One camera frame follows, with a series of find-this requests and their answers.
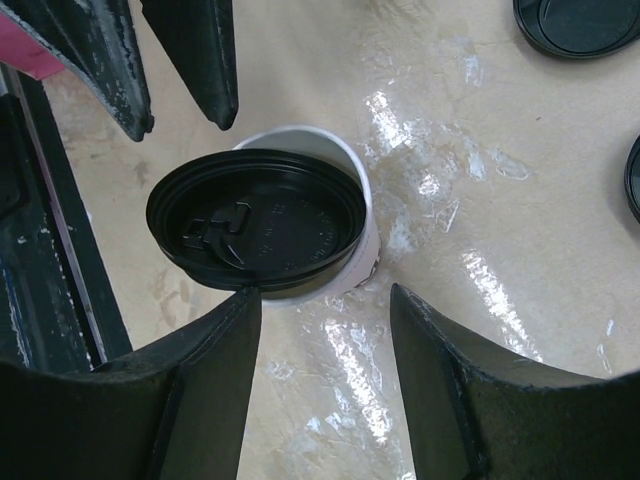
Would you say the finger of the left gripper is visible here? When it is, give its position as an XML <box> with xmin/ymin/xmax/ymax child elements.
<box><xmin>9</xmin><ymin>0</ymin><xmax>154</xmax><ymax>142</ymax></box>
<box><xmin>142</xmin><ymin>0</ymin><xmax>239</xmax><ymax>131</ymax></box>

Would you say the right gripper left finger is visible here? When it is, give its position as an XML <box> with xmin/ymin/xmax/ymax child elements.
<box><xmin>1</xmin><ymin>289</ymin><xmax>262</xmax><ymax>479</ymax></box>

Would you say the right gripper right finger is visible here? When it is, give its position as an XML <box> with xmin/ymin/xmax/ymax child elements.
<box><xmin>390</xmin><ymin>284</ymin><xmax>639</xmax><ymax>479</ymax></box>

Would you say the white paper cup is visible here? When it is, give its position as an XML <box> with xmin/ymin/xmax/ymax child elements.
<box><xmin>234</xmin><ymin>125</ymin><xmax>381</xmax><ymax>308</ymax></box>

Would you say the black cup lid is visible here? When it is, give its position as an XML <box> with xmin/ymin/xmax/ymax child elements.
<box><xmin>512</xmin><ymin>0</ymin><xmax>639</xmax><ymax>60</ymax></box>
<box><xmin>624</xmin><ymin>137</ymin><xmax>640</xmax><ymax>222</ymax></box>
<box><xmin>146</xmin><ymin>149</ymin><xmax>350</xmax><ymax>292</ymax></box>

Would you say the brown paper bag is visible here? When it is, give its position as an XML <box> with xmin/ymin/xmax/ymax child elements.
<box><xmin>0</xmin><ymin>14</ymin><xmax>65</xmax><ymax>80</ymax></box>

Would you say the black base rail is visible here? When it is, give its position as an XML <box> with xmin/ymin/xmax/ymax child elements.
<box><xmin>1</xmin><ymin>66</ymin><xmax>132</xmax><ymax>373</ymax></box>

